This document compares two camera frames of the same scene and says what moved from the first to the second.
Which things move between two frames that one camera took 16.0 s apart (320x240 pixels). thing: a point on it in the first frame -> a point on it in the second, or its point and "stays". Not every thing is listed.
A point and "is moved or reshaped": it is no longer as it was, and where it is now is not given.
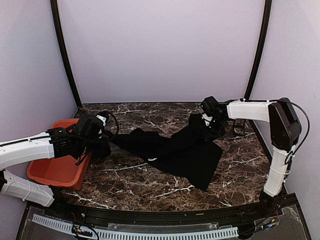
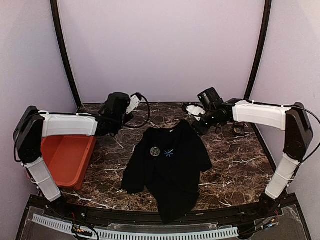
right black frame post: x=267 y=17 stays
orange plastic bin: x=63 y=172 stays
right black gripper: x=207 y=135 -> x=200 y=129
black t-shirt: x=187 y=152 is moved or reshaped
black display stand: x=238 y=127 stays
